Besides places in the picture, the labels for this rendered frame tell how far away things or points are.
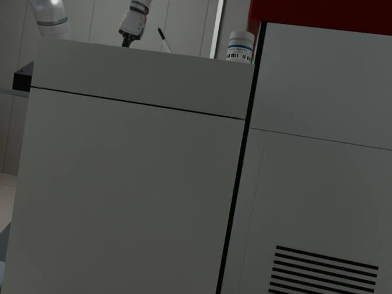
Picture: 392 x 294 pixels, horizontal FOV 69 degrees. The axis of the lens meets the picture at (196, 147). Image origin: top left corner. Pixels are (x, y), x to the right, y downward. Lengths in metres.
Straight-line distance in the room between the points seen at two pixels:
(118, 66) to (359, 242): 1.02
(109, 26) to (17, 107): 1.37
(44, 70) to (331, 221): 1.08
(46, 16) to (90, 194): 0.76
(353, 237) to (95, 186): 0.91
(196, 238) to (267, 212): 0.41
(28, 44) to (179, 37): 1.69
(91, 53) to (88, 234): 0.51
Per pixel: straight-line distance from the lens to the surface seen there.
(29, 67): 1.50
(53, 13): 1.34
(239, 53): 0.83
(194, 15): 3.08
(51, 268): 0.99
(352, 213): 1.20
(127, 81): 0.83
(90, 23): 3.44
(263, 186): 1.12
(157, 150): 0.79
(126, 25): 1.43
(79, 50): 0.92
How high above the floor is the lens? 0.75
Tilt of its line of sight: 2 degrees down
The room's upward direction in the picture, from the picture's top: 9 degrees clockwise
